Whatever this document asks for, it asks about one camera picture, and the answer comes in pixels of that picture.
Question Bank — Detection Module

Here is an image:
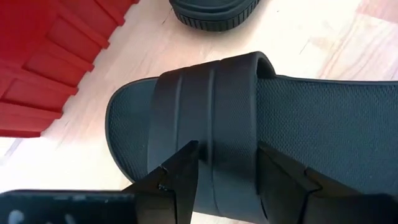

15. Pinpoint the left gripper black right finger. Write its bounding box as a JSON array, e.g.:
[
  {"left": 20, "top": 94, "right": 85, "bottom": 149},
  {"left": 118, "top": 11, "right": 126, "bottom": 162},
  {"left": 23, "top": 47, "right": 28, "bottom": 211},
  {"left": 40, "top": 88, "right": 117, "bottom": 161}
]
[{"left": 256, "top": 141, "right": 398, "bottom": 224}]

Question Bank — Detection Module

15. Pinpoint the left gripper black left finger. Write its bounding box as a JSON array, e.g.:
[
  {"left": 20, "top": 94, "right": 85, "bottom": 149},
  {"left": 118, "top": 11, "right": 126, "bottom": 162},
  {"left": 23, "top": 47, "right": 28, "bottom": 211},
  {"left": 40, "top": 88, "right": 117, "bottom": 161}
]
[{"left": 0, "top": 140, "right": 200, "bottom": 224}]

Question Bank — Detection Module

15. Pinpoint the red plastic ribbed bin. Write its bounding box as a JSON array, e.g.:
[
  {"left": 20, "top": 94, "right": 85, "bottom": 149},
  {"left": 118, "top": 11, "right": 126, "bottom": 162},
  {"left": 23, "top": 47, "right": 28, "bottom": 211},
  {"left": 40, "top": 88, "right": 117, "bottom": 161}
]
[{"left": 0, "top": 0, "right": 141, "bottom": 138}]

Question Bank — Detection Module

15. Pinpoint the black rubber slide sandal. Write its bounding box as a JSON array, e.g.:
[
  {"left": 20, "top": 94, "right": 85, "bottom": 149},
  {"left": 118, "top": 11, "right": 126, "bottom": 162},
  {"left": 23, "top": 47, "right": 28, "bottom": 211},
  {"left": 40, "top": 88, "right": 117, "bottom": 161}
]
[
  {"left": 169, "top": 0, "right": 261, "bottom": 32},
  {"left": 104, "top": 51, "right": 398, "bottom": 224}
]

